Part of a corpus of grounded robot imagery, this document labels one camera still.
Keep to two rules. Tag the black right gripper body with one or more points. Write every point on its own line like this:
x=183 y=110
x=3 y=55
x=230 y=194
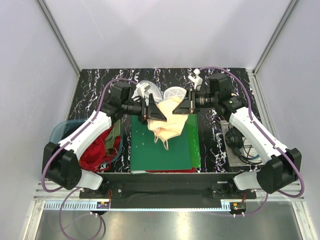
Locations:
x=205 y=100

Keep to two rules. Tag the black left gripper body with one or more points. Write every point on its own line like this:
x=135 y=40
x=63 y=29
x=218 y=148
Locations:
x=134 y=108

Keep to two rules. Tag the beige bra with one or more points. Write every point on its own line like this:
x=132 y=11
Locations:
x=174 y=124

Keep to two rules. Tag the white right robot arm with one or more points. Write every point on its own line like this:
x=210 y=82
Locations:
x=280 y=165

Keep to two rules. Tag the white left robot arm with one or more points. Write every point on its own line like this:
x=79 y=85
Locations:
x=61 y=161

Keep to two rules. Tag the light green plastic folder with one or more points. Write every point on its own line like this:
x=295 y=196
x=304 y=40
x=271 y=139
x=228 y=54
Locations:
x=191 y=126

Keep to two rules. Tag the olive green garment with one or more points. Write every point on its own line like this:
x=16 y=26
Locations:
x=113 y=139

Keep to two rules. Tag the red garment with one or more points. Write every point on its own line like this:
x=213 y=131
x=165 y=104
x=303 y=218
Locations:
x=94 y=158

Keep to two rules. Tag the red folder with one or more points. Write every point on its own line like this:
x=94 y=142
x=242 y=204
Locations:
x=192 y=170

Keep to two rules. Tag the blue plastic basket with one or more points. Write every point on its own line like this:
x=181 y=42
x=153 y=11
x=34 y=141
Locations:
x=66 y=128

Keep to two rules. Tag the black round camera lens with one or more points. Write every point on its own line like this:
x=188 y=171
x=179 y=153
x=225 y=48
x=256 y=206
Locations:
x=234 y=140

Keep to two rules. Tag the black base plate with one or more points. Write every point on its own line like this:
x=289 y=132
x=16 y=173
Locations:
x=208 y=184

